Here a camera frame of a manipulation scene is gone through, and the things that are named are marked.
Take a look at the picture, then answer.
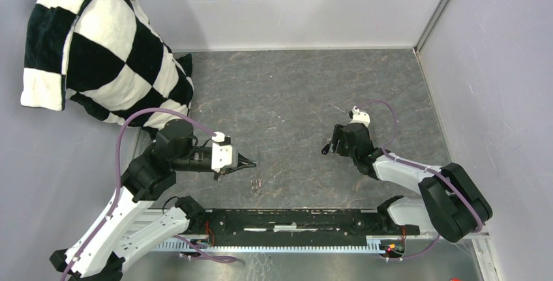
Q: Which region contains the key with red tag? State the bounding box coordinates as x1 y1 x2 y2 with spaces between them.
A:
251 179 263 196

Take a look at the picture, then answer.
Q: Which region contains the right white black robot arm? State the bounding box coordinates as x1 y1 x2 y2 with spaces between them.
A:
321 123 493 243

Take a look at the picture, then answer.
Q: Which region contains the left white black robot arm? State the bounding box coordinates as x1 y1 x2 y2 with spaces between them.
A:
50 119 257 280

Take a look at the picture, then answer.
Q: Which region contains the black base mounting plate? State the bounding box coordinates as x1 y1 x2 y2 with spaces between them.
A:
200 209 420 246

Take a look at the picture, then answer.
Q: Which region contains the black and white checkered cloth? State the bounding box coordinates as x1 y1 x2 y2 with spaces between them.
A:
20 0 194 134

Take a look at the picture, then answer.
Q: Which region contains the corner aluminium profile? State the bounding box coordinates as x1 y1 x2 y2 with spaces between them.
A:
413 0 451 57

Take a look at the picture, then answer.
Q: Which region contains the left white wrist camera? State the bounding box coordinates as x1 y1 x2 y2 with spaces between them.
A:
211 132 238 173

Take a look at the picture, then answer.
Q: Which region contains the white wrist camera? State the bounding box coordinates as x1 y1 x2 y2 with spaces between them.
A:
348 106 370 128
211 132 238 173

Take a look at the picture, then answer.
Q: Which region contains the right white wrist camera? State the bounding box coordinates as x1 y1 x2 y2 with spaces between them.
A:
348 106 370 128

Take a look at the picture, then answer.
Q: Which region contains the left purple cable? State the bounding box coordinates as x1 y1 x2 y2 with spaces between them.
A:
59 108 239 281

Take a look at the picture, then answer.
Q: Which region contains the purple cable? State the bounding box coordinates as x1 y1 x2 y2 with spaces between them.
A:
59 108 239 281
356 100 484 261

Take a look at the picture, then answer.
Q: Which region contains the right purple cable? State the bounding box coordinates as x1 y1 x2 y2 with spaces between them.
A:
356 100 484 261

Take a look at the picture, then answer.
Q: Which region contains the white slotted cable duct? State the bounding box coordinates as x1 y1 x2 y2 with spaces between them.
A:
153 238 385 254

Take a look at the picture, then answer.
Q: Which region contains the aluminium frame rail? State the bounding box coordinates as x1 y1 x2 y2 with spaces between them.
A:
113 207 488 264

